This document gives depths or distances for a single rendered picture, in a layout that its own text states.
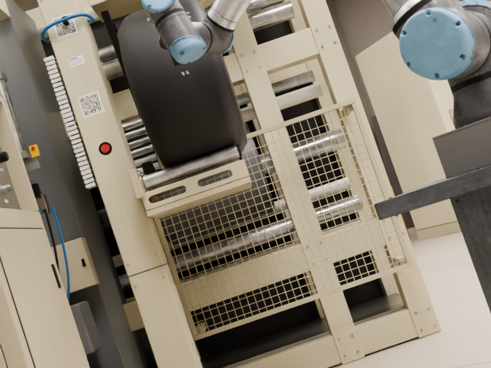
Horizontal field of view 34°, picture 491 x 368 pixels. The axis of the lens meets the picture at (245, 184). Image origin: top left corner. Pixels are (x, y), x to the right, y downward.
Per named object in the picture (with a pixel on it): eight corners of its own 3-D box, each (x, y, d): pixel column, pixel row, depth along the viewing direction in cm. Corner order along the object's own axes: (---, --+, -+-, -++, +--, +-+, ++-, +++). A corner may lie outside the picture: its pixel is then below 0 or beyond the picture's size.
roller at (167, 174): (140, 179, 267) (145, 191, 266) (138, 176, 263) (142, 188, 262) (239, 145, 268) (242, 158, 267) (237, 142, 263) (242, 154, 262)
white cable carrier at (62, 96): (85, 188, 271) (43, 58, 274) (88, 189, 276) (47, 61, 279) (98, 184, 271) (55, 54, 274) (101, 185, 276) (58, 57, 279)
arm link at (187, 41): (218, 45, 213) (196, 8, 216) (193, 45, 204) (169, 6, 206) (196, 66, 218) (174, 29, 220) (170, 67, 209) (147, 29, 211)
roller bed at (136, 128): (120, 202, 309) (97, 131, 311) (127, 204, 324) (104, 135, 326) (169, 186, 309) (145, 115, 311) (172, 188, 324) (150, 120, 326)
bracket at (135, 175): (136, 199, 258) (127, 171, 259) (152, 203, 298) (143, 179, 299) (146, 196, 258) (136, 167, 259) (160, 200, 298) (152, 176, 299)
